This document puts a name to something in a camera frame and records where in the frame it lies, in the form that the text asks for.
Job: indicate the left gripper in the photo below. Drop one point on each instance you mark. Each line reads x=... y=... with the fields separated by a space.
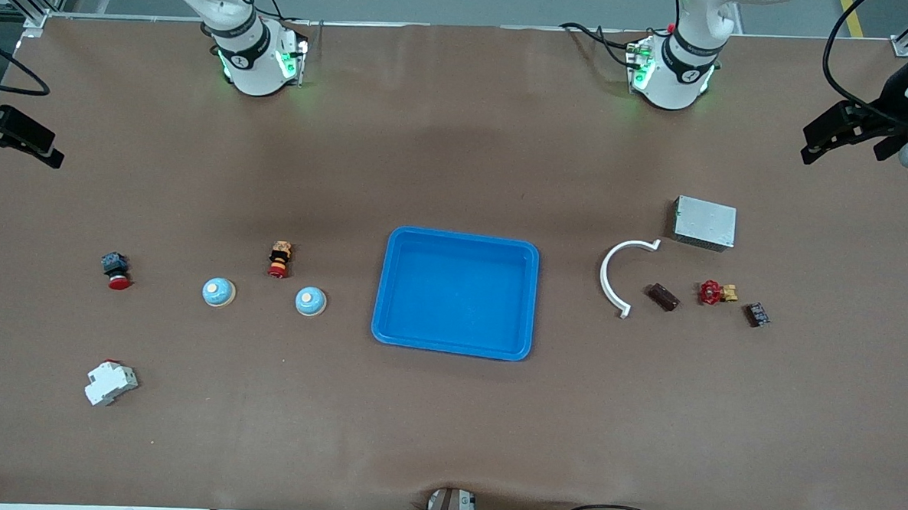
x=892 y=111

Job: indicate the black blocky capacitor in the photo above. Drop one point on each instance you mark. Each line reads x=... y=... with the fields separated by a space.
x=756 y=314

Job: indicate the light blue dome bell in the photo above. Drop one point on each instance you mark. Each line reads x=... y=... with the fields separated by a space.
x=310 y=302
x=219 y=292

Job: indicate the dark brown cylindrical capacitor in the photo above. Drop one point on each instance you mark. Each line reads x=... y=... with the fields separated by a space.
x=663 y=297

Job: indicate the red emergency stop button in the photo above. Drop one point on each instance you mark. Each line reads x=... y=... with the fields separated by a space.
x=118 y=281

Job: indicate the grey metal box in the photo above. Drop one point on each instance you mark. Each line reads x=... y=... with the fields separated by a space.
x=704 y=222

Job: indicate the red handwheel brass valve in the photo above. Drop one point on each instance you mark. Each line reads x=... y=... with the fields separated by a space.
x=710 y=292

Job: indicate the white circuit breaker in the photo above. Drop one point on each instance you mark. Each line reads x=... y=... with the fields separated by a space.
x=110 y=384

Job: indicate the white curved plastic clamp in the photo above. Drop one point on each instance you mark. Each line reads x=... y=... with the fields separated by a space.
x=603 y=275

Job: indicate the blue plastic tray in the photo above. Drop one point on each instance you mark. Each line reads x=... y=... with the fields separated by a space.
x=456 y=293

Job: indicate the brown table mat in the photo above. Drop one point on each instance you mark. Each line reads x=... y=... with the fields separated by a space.
x=446 y=439

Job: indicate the orange red push button switch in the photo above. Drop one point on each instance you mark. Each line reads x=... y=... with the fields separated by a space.
x=279 y=256

